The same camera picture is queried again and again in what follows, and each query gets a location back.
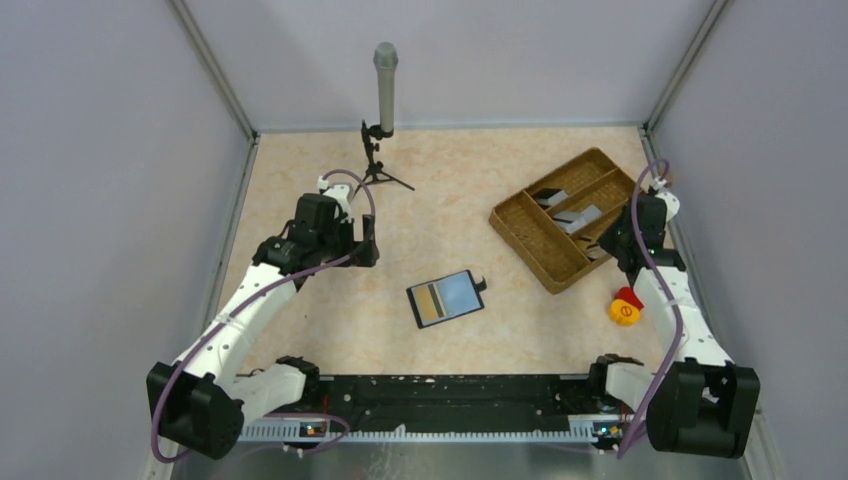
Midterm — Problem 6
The gold credit card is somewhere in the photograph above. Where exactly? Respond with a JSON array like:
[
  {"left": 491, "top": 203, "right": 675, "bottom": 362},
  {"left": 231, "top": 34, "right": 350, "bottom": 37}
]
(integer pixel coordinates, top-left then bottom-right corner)
[{"left": 416, "top": 283, "right": 448, "bottom": 324}]

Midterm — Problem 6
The black leather card holder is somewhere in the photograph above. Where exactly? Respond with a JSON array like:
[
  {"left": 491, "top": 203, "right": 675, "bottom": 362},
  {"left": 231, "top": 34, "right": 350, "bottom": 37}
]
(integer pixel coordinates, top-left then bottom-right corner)
[{"left": 406, "top": 270, "right": 488, "bottom": 329}]

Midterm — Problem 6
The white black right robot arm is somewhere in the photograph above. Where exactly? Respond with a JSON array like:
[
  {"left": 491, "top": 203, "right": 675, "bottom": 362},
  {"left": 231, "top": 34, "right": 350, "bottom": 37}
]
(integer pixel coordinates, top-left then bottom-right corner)
[{"left": 586, "top": 190, "right": 761, "bottom": 459}]

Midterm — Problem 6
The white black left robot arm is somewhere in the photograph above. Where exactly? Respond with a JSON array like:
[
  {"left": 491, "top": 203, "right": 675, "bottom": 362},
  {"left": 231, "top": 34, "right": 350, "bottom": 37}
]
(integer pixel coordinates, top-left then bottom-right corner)
[{"left": 146, "top": 183, "right": 379, "bottom": 464}]

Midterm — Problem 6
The gold card stack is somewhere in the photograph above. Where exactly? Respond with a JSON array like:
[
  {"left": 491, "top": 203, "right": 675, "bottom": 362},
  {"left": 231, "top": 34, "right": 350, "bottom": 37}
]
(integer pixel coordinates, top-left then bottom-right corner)
[{"left": 576, "top": 239, "right": 607, "bottom": 261}]

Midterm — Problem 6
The silver card stack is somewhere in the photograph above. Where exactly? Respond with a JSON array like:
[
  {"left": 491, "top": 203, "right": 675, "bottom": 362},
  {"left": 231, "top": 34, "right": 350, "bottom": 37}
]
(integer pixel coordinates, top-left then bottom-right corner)
[{"left": 552, "top": 204, "right": 602, "bottom": 234}]

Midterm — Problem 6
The black card stack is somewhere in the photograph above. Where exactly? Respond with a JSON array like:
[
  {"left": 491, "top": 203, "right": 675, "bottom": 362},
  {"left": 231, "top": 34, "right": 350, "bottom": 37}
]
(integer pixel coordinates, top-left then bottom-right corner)
[{"left": 531, "top": 188, "right": 569, "bottom": 209}]

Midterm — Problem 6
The black mini tripod stand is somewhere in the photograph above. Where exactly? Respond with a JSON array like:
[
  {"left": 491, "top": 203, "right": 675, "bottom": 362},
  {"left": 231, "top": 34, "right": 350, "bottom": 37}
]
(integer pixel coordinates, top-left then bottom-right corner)
[{"left": 360, "top": 120, "right": 415, "bottom": 191}]

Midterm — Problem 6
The red yellow emergency stop button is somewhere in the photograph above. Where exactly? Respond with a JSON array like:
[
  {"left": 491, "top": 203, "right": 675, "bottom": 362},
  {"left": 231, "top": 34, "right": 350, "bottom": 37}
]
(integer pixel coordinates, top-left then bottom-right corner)
[{"left": 607, "top": 287, "right": 645, "bottom": 326}]

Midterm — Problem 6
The woven wicker divided tray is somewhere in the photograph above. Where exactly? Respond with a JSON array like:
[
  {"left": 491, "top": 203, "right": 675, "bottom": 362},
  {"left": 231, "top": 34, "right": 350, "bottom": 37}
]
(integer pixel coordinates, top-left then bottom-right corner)
[{"left": 489, "top": 147, "right": 635, "bottom": 294}]

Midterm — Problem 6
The grey microphone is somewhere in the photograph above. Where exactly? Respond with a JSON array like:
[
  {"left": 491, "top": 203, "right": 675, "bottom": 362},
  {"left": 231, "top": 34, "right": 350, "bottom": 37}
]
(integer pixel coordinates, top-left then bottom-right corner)
[{"left": 373, "top": 42, "right": 399, "bottom": 137}]

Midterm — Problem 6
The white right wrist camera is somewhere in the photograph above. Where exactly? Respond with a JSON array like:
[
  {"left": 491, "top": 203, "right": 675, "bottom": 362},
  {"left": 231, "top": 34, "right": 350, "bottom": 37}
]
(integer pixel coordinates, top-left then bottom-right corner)
[{"left": 651, "top": 178, "right": 681, "bottom": 223}]

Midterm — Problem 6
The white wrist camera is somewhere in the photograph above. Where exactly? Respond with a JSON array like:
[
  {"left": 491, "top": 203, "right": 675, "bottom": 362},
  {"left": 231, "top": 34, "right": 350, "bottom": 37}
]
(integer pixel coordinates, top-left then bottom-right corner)
[
  {"left": 316, "top": 177, "right": 354, "bottom": 215},
  {"left": 651, "top": 178, "right": 681, "bottom": 223}
]

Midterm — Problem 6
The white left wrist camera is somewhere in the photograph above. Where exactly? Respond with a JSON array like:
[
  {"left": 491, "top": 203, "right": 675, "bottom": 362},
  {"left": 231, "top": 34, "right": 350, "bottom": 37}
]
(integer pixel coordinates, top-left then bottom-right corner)
[{"left": 316, "top": 177, "right": 354, "bottom": 215}]

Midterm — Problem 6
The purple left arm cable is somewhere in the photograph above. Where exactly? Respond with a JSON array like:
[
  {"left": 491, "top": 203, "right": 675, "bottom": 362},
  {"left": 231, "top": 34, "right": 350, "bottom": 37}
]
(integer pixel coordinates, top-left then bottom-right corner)
[{"left": 150, "top": 169, "right": 378, "bottom": 464}]

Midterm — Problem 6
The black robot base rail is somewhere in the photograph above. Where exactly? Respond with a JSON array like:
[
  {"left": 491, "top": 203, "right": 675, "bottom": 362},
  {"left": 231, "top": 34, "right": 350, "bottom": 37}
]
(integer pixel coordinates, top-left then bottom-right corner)
[{"left": 300, "top": 374, "right": 621, "bottom": 434}]

